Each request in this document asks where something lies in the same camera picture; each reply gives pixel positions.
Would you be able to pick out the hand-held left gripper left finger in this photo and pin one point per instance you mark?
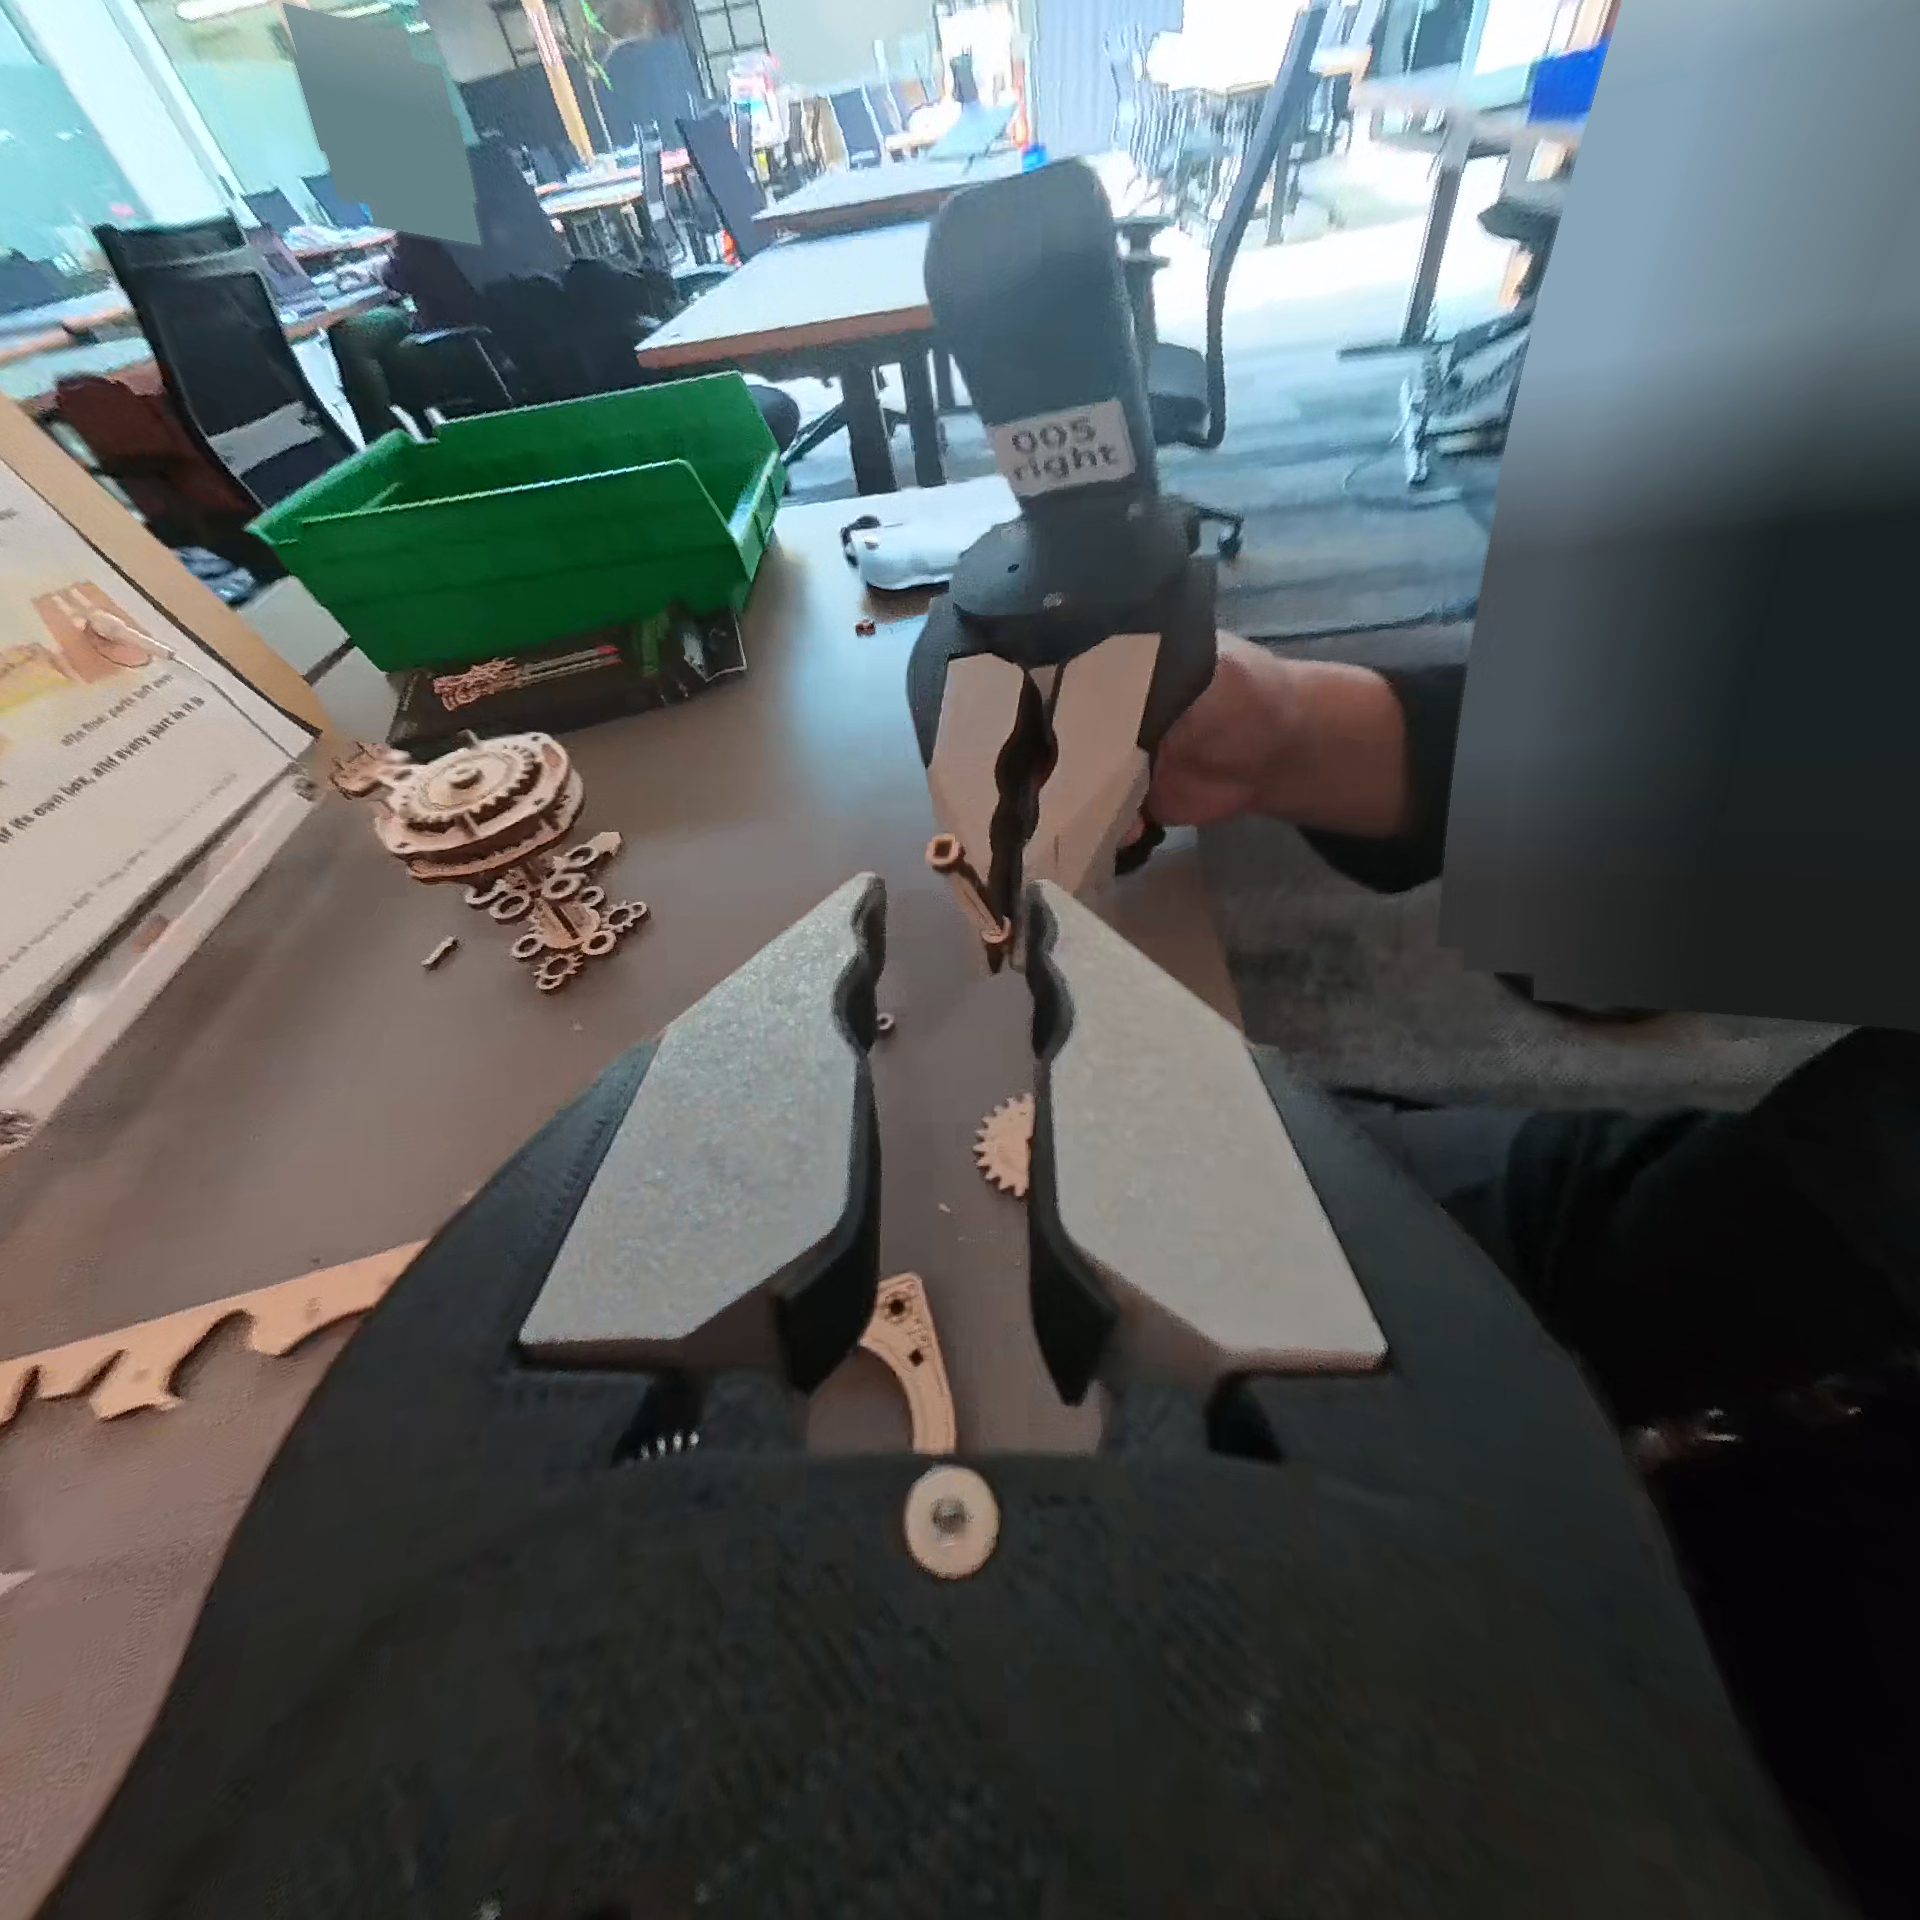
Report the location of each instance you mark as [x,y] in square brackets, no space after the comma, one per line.
[705,1170]

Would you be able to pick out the wooden scalloped strip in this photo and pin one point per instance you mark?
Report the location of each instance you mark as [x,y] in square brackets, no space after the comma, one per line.
[299,1305]

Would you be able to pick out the instruction booklet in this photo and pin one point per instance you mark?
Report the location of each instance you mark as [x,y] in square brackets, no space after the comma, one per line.
[120,779]

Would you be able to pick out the wooden axle pin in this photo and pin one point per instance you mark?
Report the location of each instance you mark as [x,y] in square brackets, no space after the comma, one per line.
[949,855]

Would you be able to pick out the dark red bag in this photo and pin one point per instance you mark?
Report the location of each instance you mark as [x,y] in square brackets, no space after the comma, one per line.
[128,434]

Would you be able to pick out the office table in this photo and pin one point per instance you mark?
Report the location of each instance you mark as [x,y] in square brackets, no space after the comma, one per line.
[869,187]
[810,299]

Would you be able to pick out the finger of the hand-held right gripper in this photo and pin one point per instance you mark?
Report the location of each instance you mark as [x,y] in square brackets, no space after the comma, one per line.
[1101,751]
[971,735]

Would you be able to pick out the wooden gear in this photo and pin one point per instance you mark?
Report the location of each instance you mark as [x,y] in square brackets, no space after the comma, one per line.
[1002,1148]

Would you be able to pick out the person's right forearm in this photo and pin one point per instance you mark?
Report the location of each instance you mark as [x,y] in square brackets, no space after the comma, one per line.
[1418,779]

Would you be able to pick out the white cloth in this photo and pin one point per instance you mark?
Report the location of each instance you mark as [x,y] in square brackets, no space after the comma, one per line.
[930,532]

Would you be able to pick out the black printed box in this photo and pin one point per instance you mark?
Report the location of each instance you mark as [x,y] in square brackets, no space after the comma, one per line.
[556,681]

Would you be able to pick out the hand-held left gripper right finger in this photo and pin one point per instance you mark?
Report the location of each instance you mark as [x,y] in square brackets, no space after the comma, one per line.
[1184,1184]

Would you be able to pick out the person's right hand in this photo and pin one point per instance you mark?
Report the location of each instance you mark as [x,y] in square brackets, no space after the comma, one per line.
[1290,743]

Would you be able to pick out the wooden gear model assembly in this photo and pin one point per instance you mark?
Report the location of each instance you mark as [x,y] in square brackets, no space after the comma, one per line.
[465,802]

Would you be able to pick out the black office chair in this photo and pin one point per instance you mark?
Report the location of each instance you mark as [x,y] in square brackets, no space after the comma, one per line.
[211,346]
[1184,388]

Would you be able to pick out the green plastic bin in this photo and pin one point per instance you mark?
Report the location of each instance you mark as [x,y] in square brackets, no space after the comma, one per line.
[524,556]

